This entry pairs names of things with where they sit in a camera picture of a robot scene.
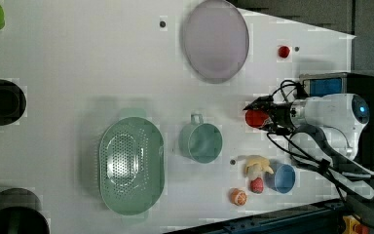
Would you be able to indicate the yellow red emergency button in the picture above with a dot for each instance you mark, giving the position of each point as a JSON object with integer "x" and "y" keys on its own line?
{"x": 353, "y": 226}

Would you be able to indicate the black square-in-round base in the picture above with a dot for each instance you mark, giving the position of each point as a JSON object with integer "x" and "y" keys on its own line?
{"x": 12, "y": 102}

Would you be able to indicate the red ketchup bottle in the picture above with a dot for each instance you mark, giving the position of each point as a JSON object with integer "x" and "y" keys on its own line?
{"x": 256, "y": 118}

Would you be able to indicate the blue metal frame rail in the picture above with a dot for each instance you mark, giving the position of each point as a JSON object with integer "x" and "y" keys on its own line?
{"x": 317, "y": 218}

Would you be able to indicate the green mug with handle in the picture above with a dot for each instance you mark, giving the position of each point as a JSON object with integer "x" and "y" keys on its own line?
{"x": 200, "y": 141}

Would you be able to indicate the red toy strawberry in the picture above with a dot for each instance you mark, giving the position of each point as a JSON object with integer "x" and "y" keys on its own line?
{"x": 257, "y": 185}

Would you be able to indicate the peeled toy banana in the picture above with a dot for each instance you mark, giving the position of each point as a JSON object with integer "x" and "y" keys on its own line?
{"x": 255, "y": 166}

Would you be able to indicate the small blue cup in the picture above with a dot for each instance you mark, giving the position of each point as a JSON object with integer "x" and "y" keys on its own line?
{"x": 282, "y": 179}

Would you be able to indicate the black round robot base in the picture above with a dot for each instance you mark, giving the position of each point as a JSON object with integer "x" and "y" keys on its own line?
{"x": 20, "y": 213}

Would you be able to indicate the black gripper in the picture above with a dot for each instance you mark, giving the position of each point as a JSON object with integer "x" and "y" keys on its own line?
{"x": 279, "y": 113}

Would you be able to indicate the green perforated colander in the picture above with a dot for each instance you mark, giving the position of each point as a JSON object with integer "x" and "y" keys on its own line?
{"x": 131, "y": 164}

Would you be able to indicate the round lilac plate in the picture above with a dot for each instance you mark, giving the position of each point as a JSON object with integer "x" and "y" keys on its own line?
{"x": 215, "y": 40}

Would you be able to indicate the silver black toaster oven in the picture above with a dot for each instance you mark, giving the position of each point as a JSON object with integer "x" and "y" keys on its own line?
{"x": 337, "y": 85}

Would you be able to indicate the orange toy half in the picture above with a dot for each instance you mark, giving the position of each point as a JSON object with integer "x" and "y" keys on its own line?
{"x": 238, "y": 197}

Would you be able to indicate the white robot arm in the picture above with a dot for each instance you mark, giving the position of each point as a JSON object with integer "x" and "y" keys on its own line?
{"x": 359, "y": 188}

